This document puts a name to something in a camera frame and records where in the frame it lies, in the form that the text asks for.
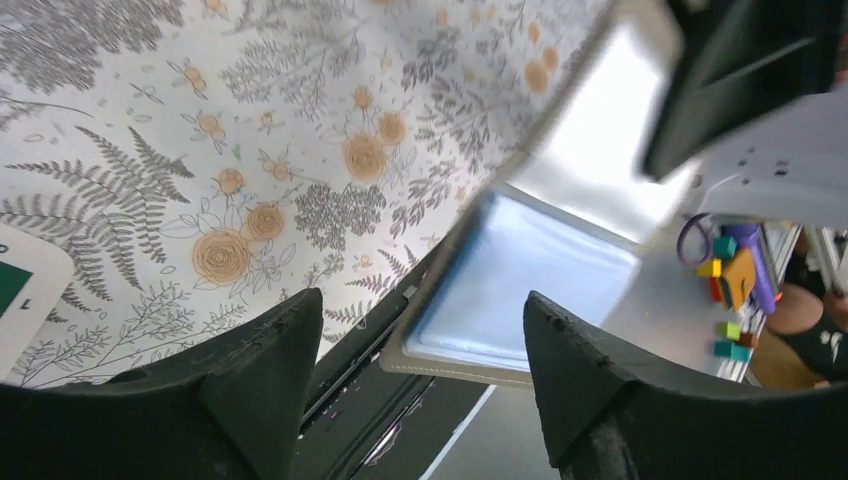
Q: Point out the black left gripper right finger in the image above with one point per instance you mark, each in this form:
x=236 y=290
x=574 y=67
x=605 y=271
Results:
x=611 y=410

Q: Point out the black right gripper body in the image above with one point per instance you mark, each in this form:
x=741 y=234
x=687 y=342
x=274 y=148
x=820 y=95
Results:
x=740 y=61

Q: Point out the floral table cloth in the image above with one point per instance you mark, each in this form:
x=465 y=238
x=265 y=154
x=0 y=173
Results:
x=201 y=161

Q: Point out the green white chessboard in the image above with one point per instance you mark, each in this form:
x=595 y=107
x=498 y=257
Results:
x=34 y=275

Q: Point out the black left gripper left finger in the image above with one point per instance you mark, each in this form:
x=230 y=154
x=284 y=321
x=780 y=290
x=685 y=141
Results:
x=228 y=408

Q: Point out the grey card holder wallet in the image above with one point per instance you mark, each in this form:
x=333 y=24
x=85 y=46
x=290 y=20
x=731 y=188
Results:
x=570 y=215

